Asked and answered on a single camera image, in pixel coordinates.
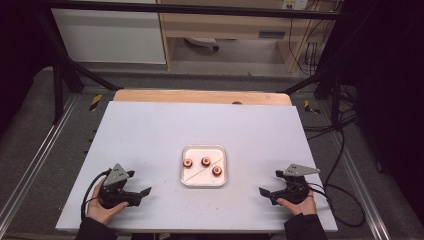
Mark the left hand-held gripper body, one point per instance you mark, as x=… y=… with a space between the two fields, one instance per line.
x=115 y=195

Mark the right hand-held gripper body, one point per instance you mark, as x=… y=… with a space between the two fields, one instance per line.
x=295 y=190

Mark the red hawthorn slice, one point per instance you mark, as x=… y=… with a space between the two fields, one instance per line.
x=187 y=162
x=205 y=161
x=217 y=171

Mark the clear square tray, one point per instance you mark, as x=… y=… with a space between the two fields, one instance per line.
x=200 y=176

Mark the thin wooden skewer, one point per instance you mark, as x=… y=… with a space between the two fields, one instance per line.
x=200 y=173

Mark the person's right hand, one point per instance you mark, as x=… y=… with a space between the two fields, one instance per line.
x=303 y=208

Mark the person's left hand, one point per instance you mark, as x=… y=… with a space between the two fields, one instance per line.
x=98 y=213

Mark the white board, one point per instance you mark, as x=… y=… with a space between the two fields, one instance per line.
x=150 y=140

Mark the yellow black tape strip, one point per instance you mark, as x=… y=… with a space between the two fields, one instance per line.
x=310 y=107
x=95 y=102

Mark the wooden table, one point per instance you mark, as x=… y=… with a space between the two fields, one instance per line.
x=186 y=96

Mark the white cabinet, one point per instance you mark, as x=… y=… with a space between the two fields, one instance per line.
x=106 y=36

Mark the chair base with caster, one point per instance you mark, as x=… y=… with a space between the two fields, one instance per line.
x=203 y=41

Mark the light wooden desk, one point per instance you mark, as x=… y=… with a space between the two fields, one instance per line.
x=233 y=26

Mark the white power strip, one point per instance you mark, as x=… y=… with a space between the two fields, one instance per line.
x=293 y=4

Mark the aluminium rail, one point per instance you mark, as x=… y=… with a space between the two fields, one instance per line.
x=363 y=190
x=36 y=156

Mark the black metal frame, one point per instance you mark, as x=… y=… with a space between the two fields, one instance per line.
x=186 y=8

